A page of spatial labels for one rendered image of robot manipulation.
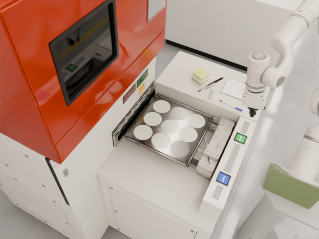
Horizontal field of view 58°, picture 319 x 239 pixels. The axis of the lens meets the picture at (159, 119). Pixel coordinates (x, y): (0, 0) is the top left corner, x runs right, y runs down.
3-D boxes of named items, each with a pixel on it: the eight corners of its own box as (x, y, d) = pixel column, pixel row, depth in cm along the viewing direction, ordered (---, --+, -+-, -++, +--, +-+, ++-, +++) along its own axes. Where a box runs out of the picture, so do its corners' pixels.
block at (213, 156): (202, 155, 149) (203, 152, 146) (205, 151, 151) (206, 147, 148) (217, 162, 146) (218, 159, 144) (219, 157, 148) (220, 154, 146)
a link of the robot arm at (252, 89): (242, 85, 124) (242, 90, 127) (264, 89, 121) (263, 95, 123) (248, 74, 129) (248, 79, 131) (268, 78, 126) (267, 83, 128)
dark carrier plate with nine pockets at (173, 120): (126, 136, 153) (126, 135, 152) (157, 96, 173) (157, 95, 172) (185, 164, 143) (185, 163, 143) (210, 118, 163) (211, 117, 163)
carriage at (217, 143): (195, 171, 146) (196, 169, 143) (220, 123, 167) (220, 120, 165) (210, 179, 144) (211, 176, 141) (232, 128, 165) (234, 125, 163)
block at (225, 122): (219, 124, 163) (220, 120, 161) (220, 120, 165) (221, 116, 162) (232, 129, 161) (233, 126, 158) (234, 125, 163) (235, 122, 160)
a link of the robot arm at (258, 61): (272, 82, 123) (255, 73, 129) (276, 55, 114) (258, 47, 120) (259, 91, 120) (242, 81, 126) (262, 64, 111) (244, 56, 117)
